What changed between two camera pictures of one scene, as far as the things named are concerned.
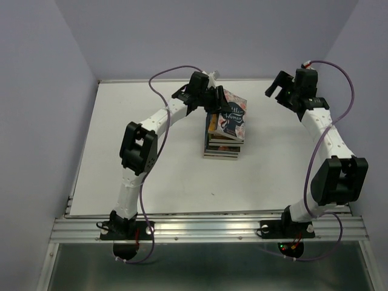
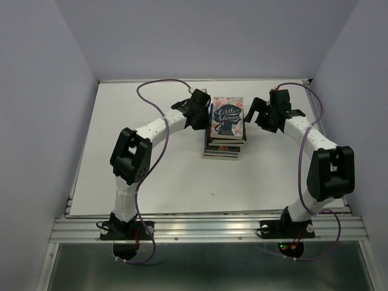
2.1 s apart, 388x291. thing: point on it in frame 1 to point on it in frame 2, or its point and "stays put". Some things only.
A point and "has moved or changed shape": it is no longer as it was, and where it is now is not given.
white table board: x=272 y=177 stays put
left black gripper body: x=207 y=99 to x=201 y=122
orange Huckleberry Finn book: x=213 y=121 to x=221 y=140
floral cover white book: x=231 y=123 has moved or changed shape
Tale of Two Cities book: x=226 y=148 stays put
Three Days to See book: x=222 y=152 stays put
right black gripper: x=284 y=80 to x=260 y=105
